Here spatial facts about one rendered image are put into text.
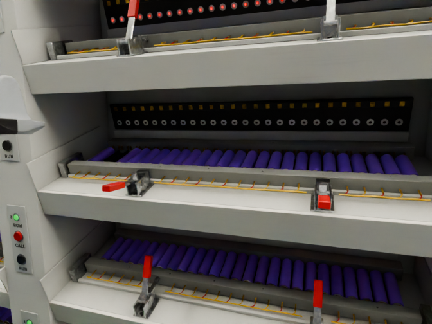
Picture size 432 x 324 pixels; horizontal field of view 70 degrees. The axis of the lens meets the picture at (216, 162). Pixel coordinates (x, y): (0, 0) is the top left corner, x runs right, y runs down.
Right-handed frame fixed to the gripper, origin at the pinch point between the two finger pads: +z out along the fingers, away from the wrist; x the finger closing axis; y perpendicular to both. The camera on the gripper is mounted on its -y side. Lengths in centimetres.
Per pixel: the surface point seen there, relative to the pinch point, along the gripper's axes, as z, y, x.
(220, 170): 16.0, -5.6, -19.5
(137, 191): 11.7, -8.8, -8.0
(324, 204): 5.6, -7.3, -33.9
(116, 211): 12.1, -12.2, -4.0
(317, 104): 26.4, 4.9, -32.9
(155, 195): 12.6, -9.4, -10.6
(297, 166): 19.3, -4.9, -30.4
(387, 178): 16.1, -5.6, -41.6
